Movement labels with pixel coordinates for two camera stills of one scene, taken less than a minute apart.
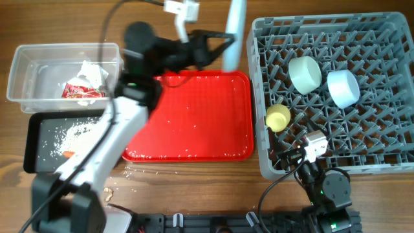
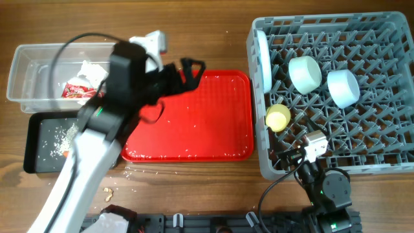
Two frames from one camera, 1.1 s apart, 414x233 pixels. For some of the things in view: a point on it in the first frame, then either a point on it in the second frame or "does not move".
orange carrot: (68, 154) does not move
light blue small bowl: (344, 87) does not move
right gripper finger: (317, 127) does not move
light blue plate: (236, 24) → (265, 61)
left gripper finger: (213, 56) → (192, 83)
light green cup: (305, 73) does not move
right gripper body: (295, 154) does not move
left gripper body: (173, 55) → (167, 81)
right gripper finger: (273, 143) does not move
